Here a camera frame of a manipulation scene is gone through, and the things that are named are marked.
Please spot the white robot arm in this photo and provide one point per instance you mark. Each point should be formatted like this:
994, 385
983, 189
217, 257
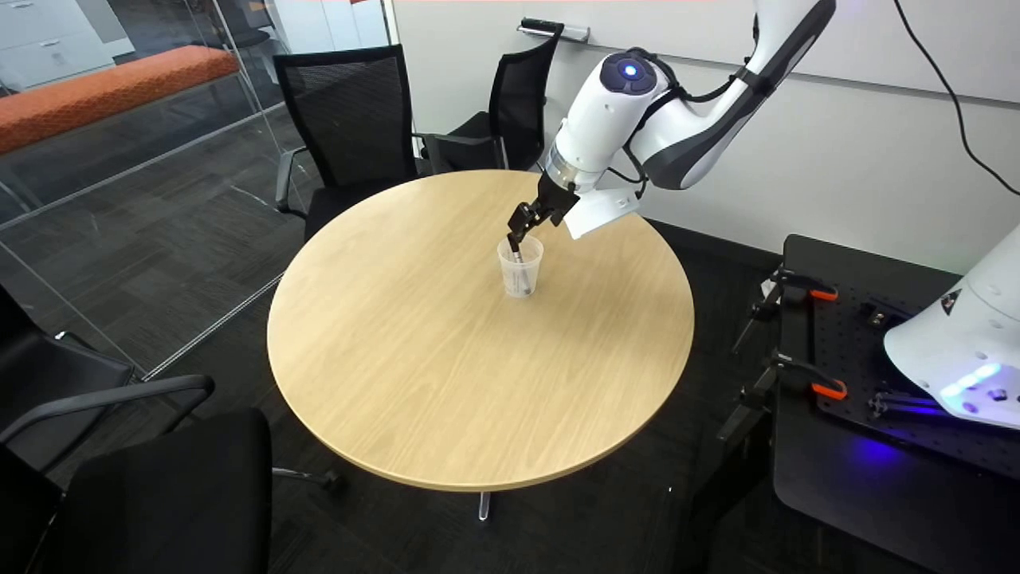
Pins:
607, 116

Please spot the translucent plastic measuring cup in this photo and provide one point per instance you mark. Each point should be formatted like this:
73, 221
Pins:
519, 271

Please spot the black base mounting clamp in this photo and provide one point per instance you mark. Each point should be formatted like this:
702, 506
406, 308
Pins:
904, 403
887, 316

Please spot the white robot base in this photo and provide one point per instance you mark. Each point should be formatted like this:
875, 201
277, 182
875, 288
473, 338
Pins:
958, 338

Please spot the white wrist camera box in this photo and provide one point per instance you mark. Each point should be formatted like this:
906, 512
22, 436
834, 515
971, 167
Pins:
601, 211

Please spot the black office chair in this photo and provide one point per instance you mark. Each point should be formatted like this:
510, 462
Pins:
510, 99
351, 106
168, 500
41, 370

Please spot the black mounting board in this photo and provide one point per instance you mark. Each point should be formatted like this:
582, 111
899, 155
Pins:
848, 481

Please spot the orange bench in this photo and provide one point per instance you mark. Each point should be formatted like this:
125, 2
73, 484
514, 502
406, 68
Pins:
105, 91

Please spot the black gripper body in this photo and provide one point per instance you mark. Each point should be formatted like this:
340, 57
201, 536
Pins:
555, 200

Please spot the metal table pedestal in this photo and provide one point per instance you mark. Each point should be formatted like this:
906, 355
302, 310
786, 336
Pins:
483, 508

